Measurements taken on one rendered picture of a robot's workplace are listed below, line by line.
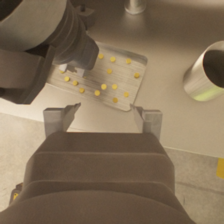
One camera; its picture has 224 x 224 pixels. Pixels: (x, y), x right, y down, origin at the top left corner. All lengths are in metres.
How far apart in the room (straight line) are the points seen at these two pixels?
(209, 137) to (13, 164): 1.30
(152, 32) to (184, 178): 1.00
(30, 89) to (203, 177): 1.20
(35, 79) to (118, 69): 0.22
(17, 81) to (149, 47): 0.28
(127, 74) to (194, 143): 0.19
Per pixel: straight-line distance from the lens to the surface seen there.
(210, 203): 1.34
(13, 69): 0.18
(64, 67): 0.31
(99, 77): 0.36
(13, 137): 1.42
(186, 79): 0.35
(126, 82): 0.35
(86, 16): 0.28
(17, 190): 1.04
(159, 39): 0.40
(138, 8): 0.43
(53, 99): 0.38
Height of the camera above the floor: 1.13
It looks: 81 degrees down
